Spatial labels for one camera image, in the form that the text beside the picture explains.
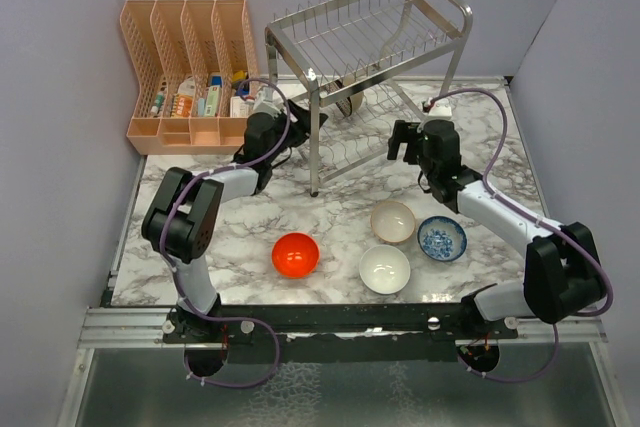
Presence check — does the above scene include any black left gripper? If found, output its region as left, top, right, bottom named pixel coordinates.
left=265, top=100, right=326, bottom=164

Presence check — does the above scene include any dark patterned cream-inside bowl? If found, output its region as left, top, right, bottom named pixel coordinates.
left=334, top=78, right=364, bottom=117

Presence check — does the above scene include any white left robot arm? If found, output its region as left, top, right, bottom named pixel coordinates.
left=141, top=78, right=311, bottom=342

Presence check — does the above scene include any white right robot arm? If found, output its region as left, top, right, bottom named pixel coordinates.
left=387, top=119, right=607, bottom=338

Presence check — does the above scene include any cream bottle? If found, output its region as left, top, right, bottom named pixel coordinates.
left=229, top=88, right=254, bottom=118

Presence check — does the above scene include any white blue tube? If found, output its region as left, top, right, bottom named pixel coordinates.
left=203, top=75, right=223, bottom=117

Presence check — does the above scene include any orange white packet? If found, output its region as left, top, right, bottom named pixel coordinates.
left=172, top=77, right=196, bottom=118

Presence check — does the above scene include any beige speckled bowl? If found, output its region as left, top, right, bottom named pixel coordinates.
left=370, top=201, right=416, bottom=244

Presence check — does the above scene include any peach plastic file organizer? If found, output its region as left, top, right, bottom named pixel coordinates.
left=120, top=0, right=258, bottom=155

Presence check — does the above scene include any small green white tube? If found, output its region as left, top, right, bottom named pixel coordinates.
left=150, top=90, right=166, bottom=117

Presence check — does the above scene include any blue and white bowl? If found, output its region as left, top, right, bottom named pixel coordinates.
left=417, top=216, right=467, bottom=262

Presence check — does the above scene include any red bowl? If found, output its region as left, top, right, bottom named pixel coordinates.
left=271, top=232, right=320, bottom=279

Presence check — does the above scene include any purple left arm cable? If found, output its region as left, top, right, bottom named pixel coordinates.
left=160, top=77, right=293, bottom=390

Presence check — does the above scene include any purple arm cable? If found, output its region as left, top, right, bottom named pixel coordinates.
left=425, top=88, right=616, bottom=383
left=160, top=77, right=293, bottom=390

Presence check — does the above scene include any steel wire dish rack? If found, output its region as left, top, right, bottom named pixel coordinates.
left=265, top=0, right=473, bottom=196

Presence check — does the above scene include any black aluminium frame rail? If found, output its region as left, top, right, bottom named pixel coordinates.
left=79, top=302, right=606, bottom=367

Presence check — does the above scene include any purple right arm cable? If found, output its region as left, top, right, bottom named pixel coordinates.
left=425, top=88, right=616, bottom=383

